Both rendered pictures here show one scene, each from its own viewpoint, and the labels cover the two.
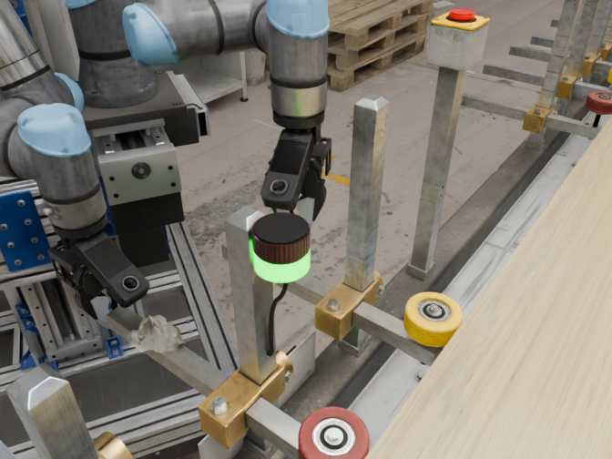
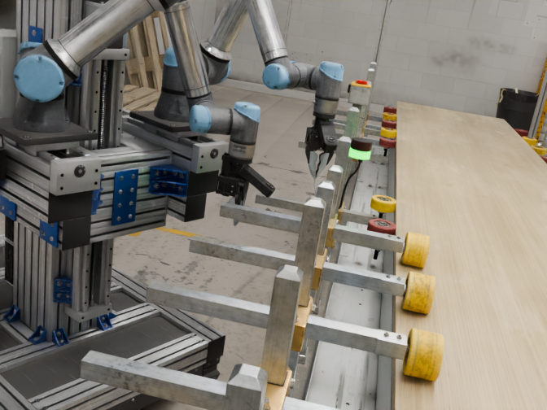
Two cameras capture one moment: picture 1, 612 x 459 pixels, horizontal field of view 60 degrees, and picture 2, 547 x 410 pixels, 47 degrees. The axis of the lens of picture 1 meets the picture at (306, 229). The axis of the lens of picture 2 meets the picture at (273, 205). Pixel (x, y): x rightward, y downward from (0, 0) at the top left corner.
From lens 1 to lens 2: 1.46 m
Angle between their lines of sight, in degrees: 31
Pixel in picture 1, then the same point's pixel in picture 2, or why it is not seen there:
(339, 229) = (194, 262)
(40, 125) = (253, 106)
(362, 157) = (350, 133)
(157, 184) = (217, 163)
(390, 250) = (240, 272)
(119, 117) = not seen: hidden behind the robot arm
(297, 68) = (334, 93)
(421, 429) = (407, 222)
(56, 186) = (250, 135)
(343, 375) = (334, 252)
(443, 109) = not seen: hidden behind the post
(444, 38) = (357, 91)
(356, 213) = not seen: hidden behind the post
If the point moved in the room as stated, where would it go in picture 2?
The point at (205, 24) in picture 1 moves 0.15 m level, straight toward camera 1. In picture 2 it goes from (296, 74) to (330, 84)
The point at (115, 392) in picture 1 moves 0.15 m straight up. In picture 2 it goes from (120, 348) to (123, 311)
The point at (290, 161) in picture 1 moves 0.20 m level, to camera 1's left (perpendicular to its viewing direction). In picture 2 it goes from (330, 131) to (272, 129)
